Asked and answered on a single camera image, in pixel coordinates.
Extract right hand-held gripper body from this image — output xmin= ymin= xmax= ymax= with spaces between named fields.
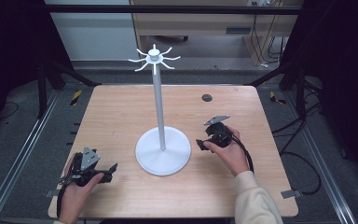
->
xmin=203 ymin=115 xmax=235 ymax=149

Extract hanging black desk cables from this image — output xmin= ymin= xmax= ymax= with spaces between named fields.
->
xmin=250 ymin=1 xmax=290 ymax=68

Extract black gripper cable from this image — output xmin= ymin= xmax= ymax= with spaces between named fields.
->
xmin=56 ymin=175 xmax=76 ymax=218
xmin=228 ymin=133 xmax=255 ymax=174

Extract yellow black striped tape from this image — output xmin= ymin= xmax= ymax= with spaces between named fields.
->
xmin=70 ymin=89 xmax=84 ymax=107

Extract white cabinet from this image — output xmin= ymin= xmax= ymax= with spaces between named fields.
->
xmin=44 ymin=0 xmax=140 ymax=62

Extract thin black floor cable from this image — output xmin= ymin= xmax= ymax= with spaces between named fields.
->
xmin=0 ymin=100 xmax=21 ymax=121

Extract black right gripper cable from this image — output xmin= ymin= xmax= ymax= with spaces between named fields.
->
xmin=228 ymin=133 xmax=255 ymax=174

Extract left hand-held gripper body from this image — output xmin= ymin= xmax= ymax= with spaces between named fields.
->
xmin=62 ymin=146 xmax=114 ymax=188

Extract aluminium floor rail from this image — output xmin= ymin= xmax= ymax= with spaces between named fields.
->
xmin=0 ymin=89 xmax=62 ymax=224
xmin=282 ymin=90 xmax=358 ymax=224

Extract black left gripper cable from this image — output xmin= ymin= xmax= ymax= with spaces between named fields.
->
xmin=56 ymin=175 xmax=76 ymax=218

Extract black metal frame stand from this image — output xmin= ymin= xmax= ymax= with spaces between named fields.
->
xmin=247 ymin=57 xmax=308 ymax=121
xmin=35 ymin=58 xmax=103 ymax=119

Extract dark curtain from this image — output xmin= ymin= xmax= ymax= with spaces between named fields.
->
xmin=0 ymin=0 xmax=75 ymax=147
xmin=279 ymin=0 xmax=358 ymax=190

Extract white hook stand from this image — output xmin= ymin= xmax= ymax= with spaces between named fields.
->
xmin=128 ymin=43 xmax=192 ymax=177

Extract black horizontal frame bar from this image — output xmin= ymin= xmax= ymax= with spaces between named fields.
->
xmin=42 ymin=4 xmax=304 ymax=16

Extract light wooden desk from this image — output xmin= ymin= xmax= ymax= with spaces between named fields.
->
xmin=130 ymin=0 xmax=304 ymax=67

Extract person's left hand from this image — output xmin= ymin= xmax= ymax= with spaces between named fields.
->
xmin=57 ymin=154 xmax=105 ymax=224

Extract yellow clamp right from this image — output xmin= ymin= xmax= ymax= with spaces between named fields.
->
xmin=268 ymin=91 xmax=287 ymax=105

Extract person's right hand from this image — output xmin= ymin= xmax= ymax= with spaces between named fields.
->
xmin=202 ymin=125 xmax=252 ymax=178

